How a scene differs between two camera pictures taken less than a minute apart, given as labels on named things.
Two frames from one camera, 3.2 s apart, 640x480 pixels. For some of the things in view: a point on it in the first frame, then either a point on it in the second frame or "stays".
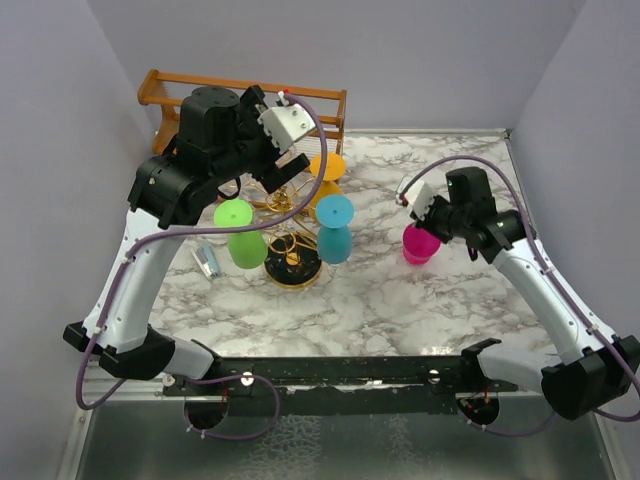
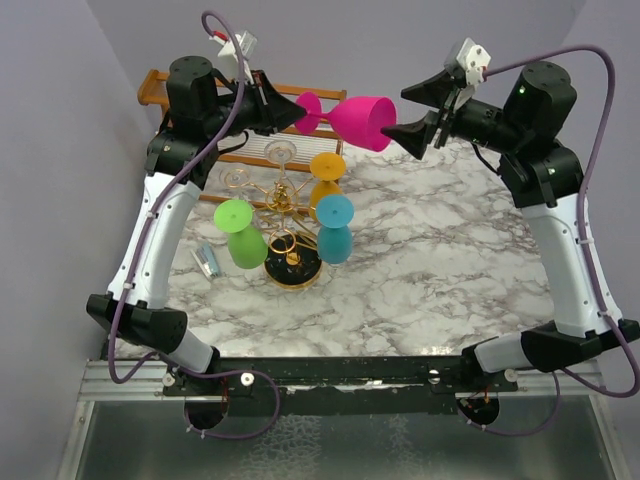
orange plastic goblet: [334, 168] stays
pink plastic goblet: [419, 246] -> [369, 121]
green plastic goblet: [248, 249] stays
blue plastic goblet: [334, 214] stays
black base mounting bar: [347, 386] stays
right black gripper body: [440, 220] -> [424, 138]
